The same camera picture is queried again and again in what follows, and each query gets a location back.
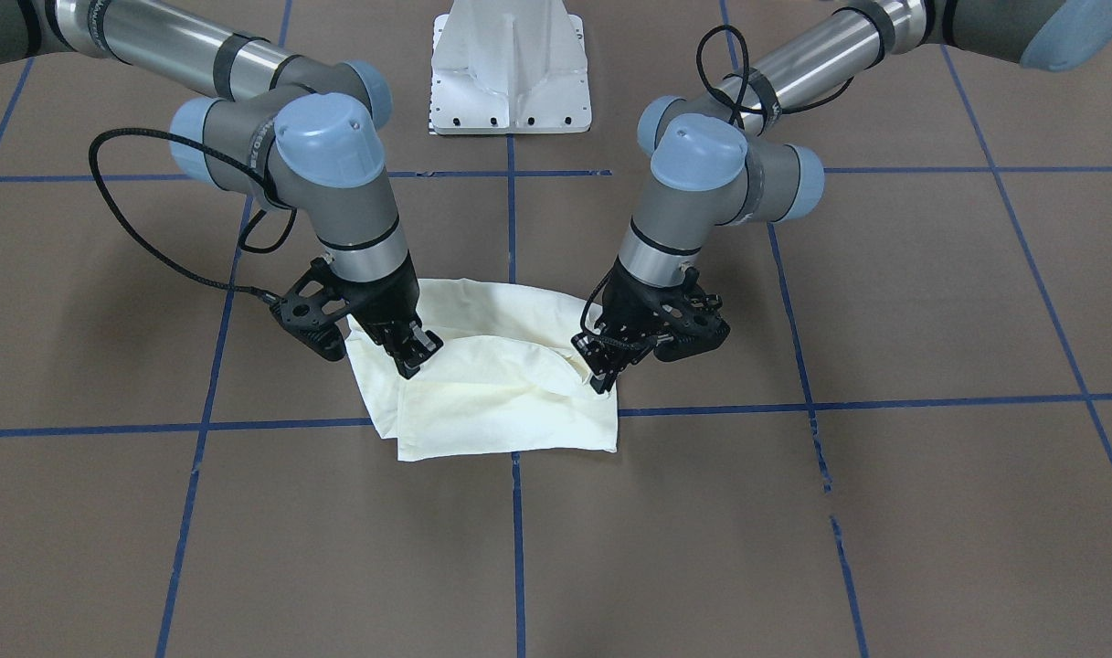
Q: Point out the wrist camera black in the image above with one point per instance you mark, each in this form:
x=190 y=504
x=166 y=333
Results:
x=312 y=307
x=692 y=320

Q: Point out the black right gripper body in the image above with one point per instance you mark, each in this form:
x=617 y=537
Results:
x=384 y=302

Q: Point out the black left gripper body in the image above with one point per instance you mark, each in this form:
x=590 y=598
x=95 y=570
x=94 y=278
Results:
x=625 y=304

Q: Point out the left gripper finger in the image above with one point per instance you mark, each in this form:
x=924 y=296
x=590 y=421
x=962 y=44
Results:
x=624 y=354
x=597 y=357

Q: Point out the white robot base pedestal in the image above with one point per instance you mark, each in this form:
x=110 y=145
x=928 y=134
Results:
x=509 y=67

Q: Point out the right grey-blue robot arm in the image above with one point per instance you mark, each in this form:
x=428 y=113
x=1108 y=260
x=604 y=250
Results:
x=295 y=134

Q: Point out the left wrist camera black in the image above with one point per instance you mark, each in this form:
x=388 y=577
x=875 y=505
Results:
x=692 y=320

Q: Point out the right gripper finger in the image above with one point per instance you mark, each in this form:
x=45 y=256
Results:
x=407 y=352
x=423 y=342

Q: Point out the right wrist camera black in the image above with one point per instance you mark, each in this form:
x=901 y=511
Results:
x=312 y=307

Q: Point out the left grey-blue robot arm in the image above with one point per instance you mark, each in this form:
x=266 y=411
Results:
x=711 y=165

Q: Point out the cream long-sleeve cat shirt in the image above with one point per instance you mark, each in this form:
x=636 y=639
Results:
x=507 y=378

